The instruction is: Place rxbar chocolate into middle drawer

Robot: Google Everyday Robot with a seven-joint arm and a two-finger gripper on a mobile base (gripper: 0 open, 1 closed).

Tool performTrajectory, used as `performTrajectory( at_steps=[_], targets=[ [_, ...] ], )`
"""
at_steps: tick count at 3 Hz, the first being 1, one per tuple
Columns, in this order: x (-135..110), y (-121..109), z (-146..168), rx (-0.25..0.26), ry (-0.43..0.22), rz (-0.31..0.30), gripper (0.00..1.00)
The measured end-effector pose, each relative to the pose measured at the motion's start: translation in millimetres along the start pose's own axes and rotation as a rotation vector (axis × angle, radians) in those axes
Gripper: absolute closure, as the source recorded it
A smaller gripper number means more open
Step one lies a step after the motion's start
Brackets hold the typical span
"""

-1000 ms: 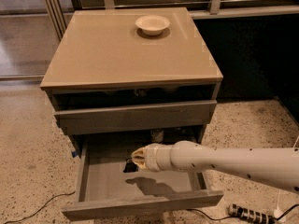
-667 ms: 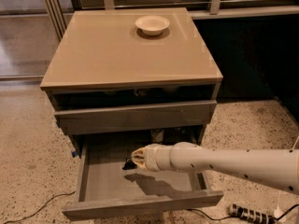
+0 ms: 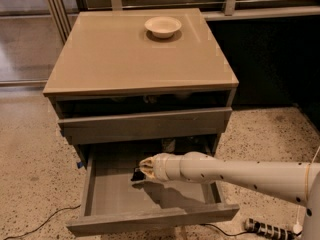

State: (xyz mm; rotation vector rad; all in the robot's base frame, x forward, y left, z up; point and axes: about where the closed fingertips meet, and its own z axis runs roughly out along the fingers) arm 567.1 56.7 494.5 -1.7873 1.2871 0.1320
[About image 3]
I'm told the white can in drawer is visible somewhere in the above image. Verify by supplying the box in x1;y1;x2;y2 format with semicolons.
162;138;176;153

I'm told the open grey middle drawer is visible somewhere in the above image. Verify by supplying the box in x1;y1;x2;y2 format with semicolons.
67;141;239;237

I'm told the black floor cable left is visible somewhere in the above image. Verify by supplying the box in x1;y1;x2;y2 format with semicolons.
2;204;82;240

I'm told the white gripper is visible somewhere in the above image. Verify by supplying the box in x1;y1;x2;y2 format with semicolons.
139;153;183;181

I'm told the blue tape piece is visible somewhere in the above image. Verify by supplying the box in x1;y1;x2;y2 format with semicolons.
77;162;84;169

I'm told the black power strip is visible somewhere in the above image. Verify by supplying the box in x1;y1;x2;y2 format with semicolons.
244;218;295;240

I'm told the white cable with plug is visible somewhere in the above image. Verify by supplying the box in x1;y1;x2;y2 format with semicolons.
292;144;320;236

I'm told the metal railing frame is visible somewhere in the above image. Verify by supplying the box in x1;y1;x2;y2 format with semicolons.
48;0;320;32

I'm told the grey drawer cabinet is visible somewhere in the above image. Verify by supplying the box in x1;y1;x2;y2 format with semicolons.
43;10;238;162

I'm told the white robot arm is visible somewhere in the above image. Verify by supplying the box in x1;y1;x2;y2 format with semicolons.
139;152;320;240

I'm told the white bowl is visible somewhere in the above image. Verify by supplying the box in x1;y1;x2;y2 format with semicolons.
144;17;182;39

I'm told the black power strip cable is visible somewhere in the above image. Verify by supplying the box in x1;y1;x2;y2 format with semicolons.
199;223;248;238

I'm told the black rxbar chocolate wrapper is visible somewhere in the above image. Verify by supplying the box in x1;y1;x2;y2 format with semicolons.
131;167;146;182

